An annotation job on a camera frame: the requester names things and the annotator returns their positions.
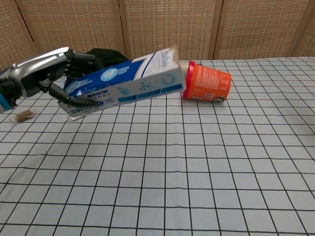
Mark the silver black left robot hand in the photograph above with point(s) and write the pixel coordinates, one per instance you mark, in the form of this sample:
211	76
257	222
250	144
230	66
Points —
37	71

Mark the blue white toothpaste box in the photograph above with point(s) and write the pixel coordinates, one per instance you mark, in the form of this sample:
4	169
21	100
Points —
137	83

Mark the brown wrapped candy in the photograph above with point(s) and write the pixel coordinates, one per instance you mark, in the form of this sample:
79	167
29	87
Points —
24	115

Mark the white wrapped candy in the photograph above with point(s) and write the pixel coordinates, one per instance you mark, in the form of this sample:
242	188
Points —
75	118

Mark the black baseball cap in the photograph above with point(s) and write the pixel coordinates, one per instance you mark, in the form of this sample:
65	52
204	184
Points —
113	59

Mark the woven bamboo folding screen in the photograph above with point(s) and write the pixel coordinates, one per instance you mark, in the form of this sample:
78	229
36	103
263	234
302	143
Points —
167	27

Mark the blue checkered tablecloth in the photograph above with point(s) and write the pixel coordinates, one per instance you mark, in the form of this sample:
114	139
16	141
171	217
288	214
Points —
172	172

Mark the orange instant noodle cup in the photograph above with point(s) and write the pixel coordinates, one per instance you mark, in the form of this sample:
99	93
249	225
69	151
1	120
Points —
209	82

